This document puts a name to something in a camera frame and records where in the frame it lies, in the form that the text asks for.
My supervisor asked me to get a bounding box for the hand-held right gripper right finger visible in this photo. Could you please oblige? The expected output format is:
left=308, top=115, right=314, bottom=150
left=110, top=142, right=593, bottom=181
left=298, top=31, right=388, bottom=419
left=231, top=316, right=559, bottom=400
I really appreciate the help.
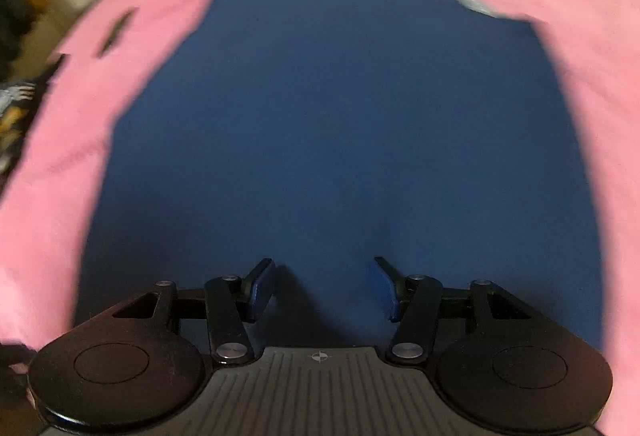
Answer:
left=372, top=257, right=535, bottom=365

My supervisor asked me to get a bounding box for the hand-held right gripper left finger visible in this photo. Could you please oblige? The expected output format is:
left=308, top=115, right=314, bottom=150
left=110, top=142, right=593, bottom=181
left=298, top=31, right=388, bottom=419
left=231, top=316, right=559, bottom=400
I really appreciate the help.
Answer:
left=112, top=258, right=276, bottom=366

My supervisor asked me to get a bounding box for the blue sleeveless shirt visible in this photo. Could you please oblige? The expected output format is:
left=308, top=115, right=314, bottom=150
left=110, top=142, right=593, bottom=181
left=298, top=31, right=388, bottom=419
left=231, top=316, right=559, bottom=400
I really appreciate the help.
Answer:
left=72, top=0, right=606, bottom=352

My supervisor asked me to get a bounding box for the black smartphone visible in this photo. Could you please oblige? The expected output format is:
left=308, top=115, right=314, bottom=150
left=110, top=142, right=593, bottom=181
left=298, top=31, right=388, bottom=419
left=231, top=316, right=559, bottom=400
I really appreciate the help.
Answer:
left=96, top=9, right=139, bottom=58

